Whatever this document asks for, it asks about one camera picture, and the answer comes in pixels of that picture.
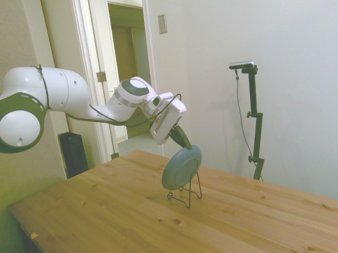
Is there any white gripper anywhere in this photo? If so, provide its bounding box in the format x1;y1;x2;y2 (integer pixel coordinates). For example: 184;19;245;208
149;98;194;150

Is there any teal round plate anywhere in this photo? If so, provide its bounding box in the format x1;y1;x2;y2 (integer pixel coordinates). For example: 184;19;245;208
160;143;204;193

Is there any brown wooden hallway door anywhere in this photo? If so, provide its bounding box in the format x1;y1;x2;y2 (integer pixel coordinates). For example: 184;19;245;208
109;24;147;84

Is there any beige door panel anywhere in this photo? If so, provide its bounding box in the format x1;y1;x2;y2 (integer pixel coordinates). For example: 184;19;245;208
0;0;74;182

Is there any black wire plate stand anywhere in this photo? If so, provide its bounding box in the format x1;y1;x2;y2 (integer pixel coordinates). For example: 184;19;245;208
165;169;204;210

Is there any black jointed camera stand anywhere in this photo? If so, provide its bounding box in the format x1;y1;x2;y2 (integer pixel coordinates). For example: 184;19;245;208
236;65;269;181

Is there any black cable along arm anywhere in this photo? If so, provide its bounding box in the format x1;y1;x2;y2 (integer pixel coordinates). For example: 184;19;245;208
34;64;184;131

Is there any white door frame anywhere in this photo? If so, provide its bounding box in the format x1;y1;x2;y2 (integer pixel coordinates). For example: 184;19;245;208
63;0;170;171

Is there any silver stereo camera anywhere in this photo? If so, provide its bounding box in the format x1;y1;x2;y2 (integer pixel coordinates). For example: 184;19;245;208
228;59;256;71

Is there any beige wall switch plate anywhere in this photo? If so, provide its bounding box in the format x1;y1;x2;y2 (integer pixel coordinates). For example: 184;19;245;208
157;13;169;36

